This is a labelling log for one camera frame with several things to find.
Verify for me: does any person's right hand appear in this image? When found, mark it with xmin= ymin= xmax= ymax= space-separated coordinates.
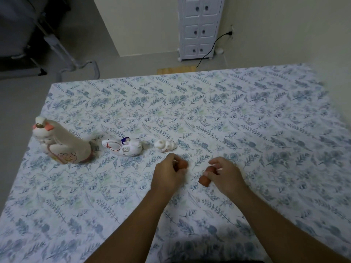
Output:
xmin=209 ymin=157 xmax=249 ymax=199

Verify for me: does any person's left hand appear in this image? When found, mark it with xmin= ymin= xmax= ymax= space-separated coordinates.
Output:
xmin=150 ymin=153 xmax=188 ymax=197

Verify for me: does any orange cylindrical figurine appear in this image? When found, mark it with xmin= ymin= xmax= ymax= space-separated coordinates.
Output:
xmin=199 ymin=166 xmax=217 ymax=186

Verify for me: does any person's left forearm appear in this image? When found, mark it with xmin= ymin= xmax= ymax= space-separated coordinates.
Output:
xmin=86 ymin=186 xmax=179 ymax=263

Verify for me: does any person's right forearm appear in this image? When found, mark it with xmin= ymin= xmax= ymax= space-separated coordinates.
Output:
xmin=229 ymin=185 xmax=351 ymax=263

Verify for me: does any small white ceramic figurine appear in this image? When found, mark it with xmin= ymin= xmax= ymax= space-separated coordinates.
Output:
xmin=153 ymin=139 xmax=178 ymax=153

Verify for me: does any floral patterned bedsheet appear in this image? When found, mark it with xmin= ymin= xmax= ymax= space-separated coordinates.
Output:
xmin=0 ymin=63 xmax=351 ymax=263

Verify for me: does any white ceramic rabbit figurine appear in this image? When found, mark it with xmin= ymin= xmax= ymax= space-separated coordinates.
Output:
xmin=101 ymin=137 xmax=143 ymax=157

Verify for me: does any wooden board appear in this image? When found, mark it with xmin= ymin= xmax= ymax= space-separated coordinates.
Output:
xmin=156 ymin=67 xmax=197 ymax=76

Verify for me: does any large white bird figurine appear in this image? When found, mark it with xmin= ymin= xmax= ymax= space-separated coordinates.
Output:
xmin=32 ymin=117 xmax=94 ymax=165

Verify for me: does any white drawer cabinet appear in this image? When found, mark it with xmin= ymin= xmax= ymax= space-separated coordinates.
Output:
xmin=177 ymin=0 xmax=226 ymax=62

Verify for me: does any dark office chair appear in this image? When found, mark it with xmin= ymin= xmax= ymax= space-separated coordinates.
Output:
xmin=0 ymin=0 xmax=72 ymax=80

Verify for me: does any black power cable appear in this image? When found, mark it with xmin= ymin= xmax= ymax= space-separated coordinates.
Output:
xmin=196 ymin=31 xmax=233 ymax=69

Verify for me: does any white metal frame stand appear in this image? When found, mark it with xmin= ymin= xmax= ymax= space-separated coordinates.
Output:
xmin=44 ymin=34 xmax=100 ymax=82

